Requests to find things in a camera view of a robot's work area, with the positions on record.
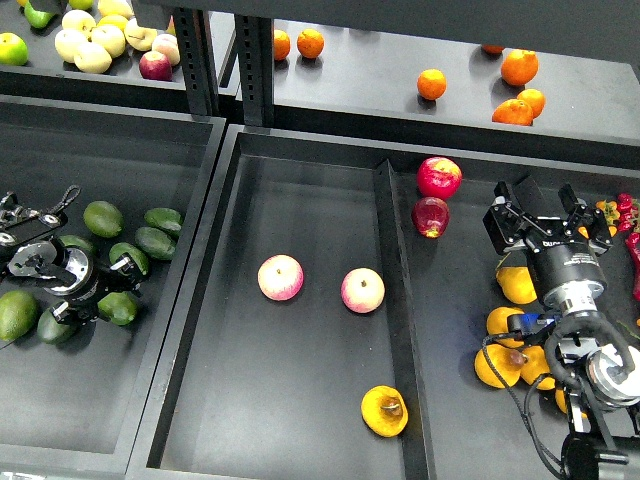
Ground black shelf post left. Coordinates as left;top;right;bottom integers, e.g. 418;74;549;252
173;7;219;116

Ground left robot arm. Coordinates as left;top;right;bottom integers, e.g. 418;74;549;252
1;185;147;326

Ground dark red apple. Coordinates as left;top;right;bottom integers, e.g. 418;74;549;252
411;197;450;239

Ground large orange top right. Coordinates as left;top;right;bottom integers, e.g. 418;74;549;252
501;49;539;86

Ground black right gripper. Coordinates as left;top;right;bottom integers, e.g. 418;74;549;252
483;181;612;300

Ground light green avocado top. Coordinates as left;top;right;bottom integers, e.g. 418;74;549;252
83;200;124;238

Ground red chili pepper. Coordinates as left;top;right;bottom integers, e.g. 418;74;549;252
625;232;640;301

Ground pale yellow pear front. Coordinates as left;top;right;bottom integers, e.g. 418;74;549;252
73;42;112;74

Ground dark avocado middle right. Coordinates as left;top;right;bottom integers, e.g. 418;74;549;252
134;226;176;261

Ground dark avocado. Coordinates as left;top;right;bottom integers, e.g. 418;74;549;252
144;207;183;238
134;226;176;261
37;309;77;345

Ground orange under shelf edge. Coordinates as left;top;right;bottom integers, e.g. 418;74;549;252
481;44;504;55

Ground pink apple left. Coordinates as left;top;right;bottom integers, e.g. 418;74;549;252
257;254;304;301

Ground red apple on shelf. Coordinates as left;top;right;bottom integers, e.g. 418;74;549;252
139;50;173;81

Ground black left bin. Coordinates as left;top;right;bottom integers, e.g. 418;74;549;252
1;95;226;479

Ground pale yellow pear right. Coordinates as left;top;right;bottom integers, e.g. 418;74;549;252
124;17;158;52

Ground dark avocado top right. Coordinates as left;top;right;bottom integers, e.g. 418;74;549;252
144;207;183;238

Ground pale yellow pear left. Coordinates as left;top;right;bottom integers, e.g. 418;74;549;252
54;29;88;63

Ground dark avocado bottom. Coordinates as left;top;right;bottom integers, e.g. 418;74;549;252
37;309;77;345

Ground yellow pear with stem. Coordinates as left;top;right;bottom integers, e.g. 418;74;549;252
495;253;537;305

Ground pale yellow pear centre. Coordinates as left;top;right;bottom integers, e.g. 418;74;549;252
91;24;126;58

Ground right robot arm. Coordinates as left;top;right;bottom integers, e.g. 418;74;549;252
481;178;639;479

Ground pink apple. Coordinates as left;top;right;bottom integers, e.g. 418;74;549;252
257;254;304;301
341;268;385;314

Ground pink apple right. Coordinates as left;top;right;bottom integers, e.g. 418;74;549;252
341;268;385;314

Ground bright red apple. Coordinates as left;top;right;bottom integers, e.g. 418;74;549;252
416;157;462;200

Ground orange right small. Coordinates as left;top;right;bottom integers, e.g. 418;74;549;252
517;88;546;119

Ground red cherry tomato bunch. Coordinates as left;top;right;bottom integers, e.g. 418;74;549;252
617;193;639;233

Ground light green avocado bottom left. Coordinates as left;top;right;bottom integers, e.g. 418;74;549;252
0;290;39;342

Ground orange cherry tomato bunch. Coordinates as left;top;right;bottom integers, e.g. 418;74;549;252
578;200;620;238

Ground light green avocado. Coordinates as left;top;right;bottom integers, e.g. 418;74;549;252
83;200;124;238
0;290;39;342

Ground orange centre shelf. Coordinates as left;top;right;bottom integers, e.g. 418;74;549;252
416;69;447;101

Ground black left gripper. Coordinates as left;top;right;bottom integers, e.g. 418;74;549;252
49;247;145;327

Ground black divided right bin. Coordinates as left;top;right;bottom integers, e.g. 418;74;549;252
127;126;639;479

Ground pink peach on shelf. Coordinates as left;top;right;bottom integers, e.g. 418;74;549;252
151;33;181;67

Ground orange front right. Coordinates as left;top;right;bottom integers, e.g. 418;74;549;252
492;99;533;126

